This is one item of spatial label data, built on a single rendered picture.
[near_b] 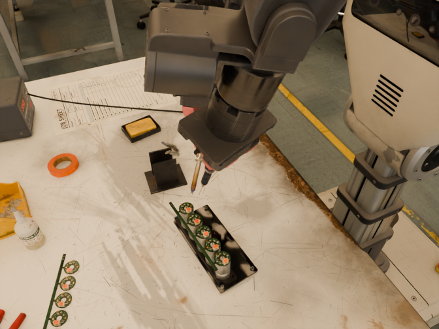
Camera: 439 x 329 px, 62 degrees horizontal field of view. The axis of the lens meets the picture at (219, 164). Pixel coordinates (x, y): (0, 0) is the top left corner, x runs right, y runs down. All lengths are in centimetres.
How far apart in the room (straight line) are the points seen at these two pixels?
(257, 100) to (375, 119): 49
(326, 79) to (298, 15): 226
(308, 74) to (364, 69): 177
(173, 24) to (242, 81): 7
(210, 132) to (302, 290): 33
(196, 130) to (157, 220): 32
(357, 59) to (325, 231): 35
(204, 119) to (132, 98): 59
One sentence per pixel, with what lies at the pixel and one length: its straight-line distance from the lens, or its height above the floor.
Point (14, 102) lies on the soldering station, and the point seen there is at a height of 85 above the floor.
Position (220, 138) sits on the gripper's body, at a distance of 39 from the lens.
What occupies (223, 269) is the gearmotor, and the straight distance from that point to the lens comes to 57.
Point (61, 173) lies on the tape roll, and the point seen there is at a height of 76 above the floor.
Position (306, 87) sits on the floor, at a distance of 242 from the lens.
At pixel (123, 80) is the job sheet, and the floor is 75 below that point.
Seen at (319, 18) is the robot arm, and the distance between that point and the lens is 29.
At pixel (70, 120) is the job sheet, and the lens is 95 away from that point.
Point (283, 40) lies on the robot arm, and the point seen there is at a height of 118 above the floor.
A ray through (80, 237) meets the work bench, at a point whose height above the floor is 75.
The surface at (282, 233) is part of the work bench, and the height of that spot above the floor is 75.
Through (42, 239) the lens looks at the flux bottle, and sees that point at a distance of 71.
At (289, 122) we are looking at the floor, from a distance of 211.
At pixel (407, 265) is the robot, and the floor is 26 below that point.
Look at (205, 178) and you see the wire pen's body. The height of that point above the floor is 92.
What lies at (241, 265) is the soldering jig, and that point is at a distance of 62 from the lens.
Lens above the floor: 130
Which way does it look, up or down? 45 degrees down
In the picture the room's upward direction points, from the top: straight up
